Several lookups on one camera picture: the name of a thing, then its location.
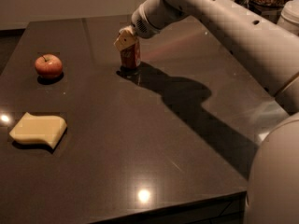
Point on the yellow wavy sponge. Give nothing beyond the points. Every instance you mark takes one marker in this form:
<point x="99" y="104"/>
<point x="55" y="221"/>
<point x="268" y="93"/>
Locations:
<point x="38" y="130"/>

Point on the red coke can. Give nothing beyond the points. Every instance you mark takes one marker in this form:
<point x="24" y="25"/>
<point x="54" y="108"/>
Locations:
<point x="130" y="57"/>

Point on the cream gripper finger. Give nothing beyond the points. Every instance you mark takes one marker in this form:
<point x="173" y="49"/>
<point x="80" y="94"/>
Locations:
<point x="126" y="38"/>

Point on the red apple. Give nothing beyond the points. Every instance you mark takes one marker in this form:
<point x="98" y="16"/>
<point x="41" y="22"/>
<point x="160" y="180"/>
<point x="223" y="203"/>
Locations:
<point x="49" y="66"/>

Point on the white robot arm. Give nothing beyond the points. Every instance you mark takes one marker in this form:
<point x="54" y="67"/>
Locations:
<point x="271" y="55"/>

